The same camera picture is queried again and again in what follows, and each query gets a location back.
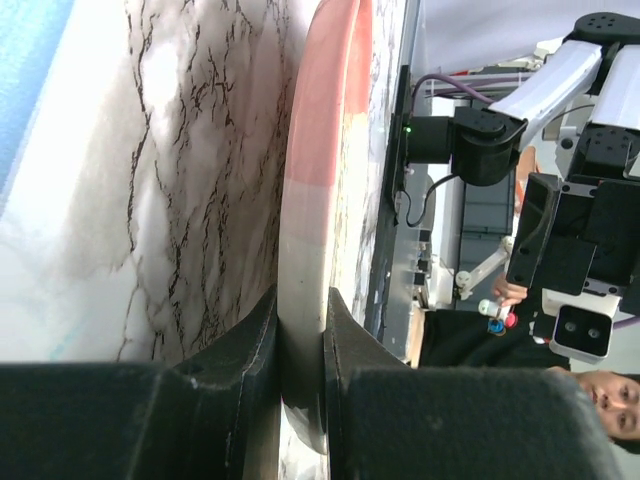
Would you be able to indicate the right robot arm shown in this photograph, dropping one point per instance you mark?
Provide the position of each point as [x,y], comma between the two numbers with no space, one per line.
[599,57]

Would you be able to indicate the brown rimmed plate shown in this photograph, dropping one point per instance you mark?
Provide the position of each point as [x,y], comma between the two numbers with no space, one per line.
[329,126]

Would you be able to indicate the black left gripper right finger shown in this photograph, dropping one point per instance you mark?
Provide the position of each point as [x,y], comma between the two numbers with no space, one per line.
[386,420]

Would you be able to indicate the blue grid placemat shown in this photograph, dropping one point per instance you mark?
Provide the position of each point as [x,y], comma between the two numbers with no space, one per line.
[31,32]

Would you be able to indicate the person in black clothes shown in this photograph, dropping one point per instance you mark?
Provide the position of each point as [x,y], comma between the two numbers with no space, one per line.
[454,338]

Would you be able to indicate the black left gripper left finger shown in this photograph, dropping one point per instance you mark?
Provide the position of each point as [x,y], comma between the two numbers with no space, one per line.
[214,416]

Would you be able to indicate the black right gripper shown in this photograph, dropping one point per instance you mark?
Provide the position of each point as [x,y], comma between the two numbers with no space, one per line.
[578,236]

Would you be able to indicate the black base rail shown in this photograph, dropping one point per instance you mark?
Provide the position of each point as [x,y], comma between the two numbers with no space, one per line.
[394,177]

